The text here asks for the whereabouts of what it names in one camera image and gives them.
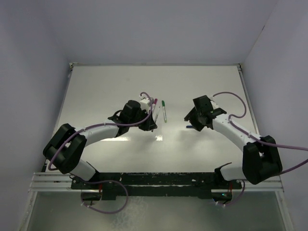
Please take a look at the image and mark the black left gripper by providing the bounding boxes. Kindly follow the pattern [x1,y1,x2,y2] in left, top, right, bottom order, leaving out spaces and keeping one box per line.
[128,108,157,131]

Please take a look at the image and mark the white pen purple end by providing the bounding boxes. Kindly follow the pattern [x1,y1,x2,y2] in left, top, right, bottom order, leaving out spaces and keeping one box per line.
[152,103,157,114]

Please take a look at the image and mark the white pen green end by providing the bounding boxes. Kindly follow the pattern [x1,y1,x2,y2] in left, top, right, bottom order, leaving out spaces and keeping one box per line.
[162,106,167,123]

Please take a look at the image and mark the white pen blue end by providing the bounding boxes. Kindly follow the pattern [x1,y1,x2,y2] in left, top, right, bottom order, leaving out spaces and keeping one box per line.
[154,106,160,123]

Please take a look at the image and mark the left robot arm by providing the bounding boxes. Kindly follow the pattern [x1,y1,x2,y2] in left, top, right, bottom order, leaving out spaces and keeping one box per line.
[43,98,157,189]

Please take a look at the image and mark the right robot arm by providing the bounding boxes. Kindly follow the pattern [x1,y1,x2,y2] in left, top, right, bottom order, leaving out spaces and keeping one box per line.
[184,95,282,188]

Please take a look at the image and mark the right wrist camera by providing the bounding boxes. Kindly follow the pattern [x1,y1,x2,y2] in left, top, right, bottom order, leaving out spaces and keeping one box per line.
[209,96,219,109]

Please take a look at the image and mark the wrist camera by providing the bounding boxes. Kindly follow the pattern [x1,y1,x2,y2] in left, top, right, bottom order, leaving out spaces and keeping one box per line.
[209,96,219,109]
[139,97,154,113]

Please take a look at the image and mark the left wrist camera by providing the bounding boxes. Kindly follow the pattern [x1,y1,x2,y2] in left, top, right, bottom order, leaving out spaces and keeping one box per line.
[139,97,154,113]

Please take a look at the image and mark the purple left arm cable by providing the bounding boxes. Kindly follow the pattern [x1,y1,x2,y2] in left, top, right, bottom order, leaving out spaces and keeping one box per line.
[49,91,156,214]

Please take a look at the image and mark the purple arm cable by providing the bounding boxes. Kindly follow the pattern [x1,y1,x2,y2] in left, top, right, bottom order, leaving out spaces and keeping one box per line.
[213,91,308,209]
[49,91,156,214]

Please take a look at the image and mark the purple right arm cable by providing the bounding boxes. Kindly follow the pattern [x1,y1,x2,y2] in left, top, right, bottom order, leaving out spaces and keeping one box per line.
[213,91,308,209]

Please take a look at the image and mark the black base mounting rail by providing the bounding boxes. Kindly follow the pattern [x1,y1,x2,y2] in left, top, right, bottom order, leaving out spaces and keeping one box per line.
[70,172,242,200]

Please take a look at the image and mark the aluminium extrusion rail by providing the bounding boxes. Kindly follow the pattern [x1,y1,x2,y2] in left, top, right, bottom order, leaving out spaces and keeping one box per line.
[237,171,282,193]

